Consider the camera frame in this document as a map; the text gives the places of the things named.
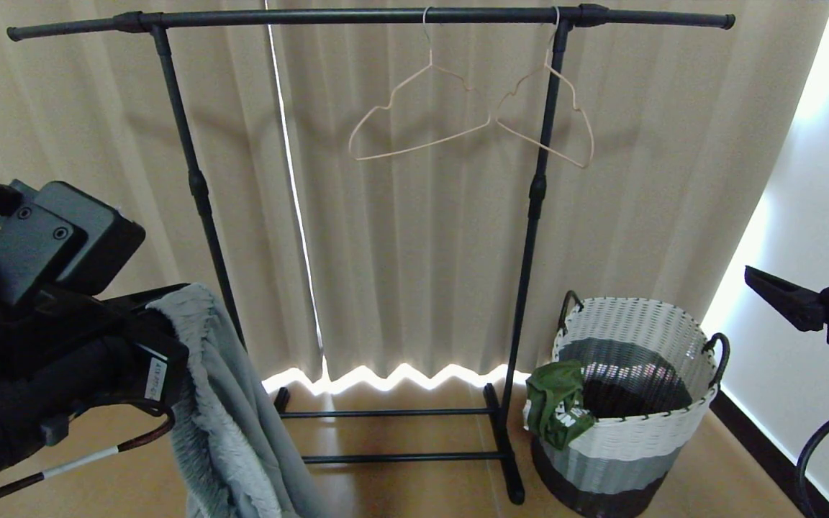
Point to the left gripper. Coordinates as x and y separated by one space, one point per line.
98 381

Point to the pale grey shorts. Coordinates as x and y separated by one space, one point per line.
234 432

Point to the pink clothes hanger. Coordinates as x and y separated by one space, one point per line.
545 66
430 65

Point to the beige curtain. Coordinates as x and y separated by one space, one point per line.
673 180

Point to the white laundry basket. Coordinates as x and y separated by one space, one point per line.
637 439

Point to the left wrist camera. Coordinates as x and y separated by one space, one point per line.
62 237

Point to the green garment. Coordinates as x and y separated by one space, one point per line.
555 403

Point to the black clothes rack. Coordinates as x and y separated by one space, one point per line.
386 16

